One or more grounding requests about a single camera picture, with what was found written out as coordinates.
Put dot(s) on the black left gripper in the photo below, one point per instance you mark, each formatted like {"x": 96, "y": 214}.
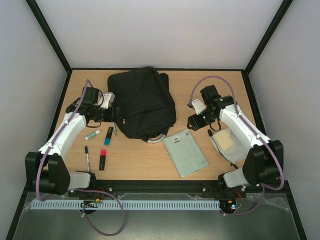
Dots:
{"x": 118, "y": 118}

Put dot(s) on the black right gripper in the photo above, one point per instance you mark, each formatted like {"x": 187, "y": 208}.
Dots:
{"x": 194, "y": 122}

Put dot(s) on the black student bag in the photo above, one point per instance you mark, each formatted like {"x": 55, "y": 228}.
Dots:
{"x": 144, "y": 105}

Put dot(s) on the grey plastic-wrapped notebook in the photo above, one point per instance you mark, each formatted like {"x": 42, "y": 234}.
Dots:
{"x": 185, "y": 153}

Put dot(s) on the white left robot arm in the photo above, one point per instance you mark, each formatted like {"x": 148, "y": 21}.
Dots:
{"x": 46, "y": 171}

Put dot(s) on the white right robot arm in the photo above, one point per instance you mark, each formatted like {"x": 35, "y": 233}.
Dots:
{"x": 263, "y": 157}

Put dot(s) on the green-capped white marker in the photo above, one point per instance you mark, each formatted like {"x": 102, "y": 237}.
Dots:
{"x": 114, "y": 129}

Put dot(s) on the green glue stick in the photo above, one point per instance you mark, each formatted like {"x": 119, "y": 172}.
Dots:
{"x": 92, "y": 135}

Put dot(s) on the blue highlighter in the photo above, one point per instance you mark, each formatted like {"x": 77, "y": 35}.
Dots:
{"x": 108, "y": 136}

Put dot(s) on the pink highlighter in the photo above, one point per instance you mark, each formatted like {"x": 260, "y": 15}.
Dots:
{"x": 102, "y": 159}

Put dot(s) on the blue-capped white pen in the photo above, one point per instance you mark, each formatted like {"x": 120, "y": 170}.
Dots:
{"x": 87, "y": 158}

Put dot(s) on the metal front tray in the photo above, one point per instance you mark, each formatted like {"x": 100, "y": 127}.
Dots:
{"x": 258, "y": 217}

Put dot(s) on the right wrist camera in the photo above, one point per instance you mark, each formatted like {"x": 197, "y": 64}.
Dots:
{"x": 197, "y": 105}

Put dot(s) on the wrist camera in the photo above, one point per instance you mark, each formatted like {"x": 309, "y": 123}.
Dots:
{"x": 197, "y": 105}
{"x": 106, "y": 100}

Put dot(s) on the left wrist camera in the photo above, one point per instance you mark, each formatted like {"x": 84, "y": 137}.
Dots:
{"x": 106, "y": 100}

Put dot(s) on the black aluminium frame rail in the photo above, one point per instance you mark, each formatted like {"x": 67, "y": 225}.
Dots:
{"x": 203, "y": 188}

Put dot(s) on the light blue cable duct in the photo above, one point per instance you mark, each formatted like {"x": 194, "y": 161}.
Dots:
{"x": 130, "y": 205}

